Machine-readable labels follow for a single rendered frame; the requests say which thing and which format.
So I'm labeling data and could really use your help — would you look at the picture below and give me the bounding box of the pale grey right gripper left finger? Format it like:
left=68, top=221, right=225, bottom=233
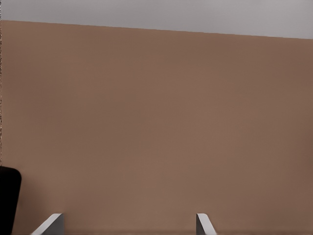
left=30, top=212, right=65, bottom=235

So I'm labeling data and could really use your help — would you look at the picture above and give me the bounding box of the black rounded object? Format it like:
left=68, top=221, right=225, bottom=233
left=0, top=165, right=22, bottom=235

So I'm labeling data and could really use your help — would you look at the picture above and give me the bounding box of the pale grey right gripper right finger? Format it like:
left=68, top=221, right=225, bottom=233
left=196, top=212, right=217, bottom=235

